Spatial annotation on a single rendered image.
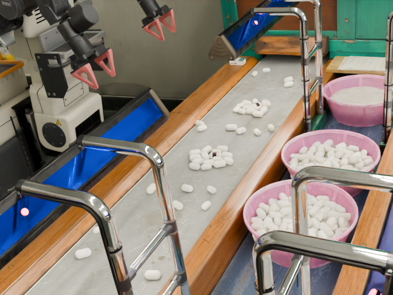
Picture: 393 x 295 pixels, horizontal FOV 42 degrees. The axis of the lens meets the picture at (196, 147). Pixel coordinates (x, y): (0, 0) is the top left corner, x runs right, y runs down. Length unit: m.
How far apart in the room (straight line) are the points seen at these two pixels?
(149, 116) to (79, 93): 0.94
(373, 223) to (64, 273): 0.71
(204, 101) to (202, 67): 1.56
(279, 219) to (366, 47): 1.04
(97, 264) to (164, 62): 2.44
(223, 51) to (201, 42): 1.95
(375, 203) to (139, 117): 0.59
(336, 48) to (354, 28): 0.11
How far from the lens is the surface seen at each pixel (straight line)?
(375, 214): 1.24
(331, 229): 1.25
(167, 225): 0.90
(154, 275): 1.13
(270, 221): 1.25
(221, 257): 1.19
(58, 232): 1.33
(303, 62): 1.56
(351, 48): 2.13
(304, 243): 0.60
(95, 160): 0.93
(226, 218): 1.24
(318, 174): 0.72
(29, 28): 1.78
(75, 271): 1.23
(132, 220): 1.33
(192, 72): 3.45
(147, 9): 1.87
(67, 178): 0.88
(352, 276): 1.08
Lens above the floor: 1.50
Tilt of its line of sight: 28 degrees down
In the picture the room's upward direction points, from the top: 9 degrees counter-clockwise
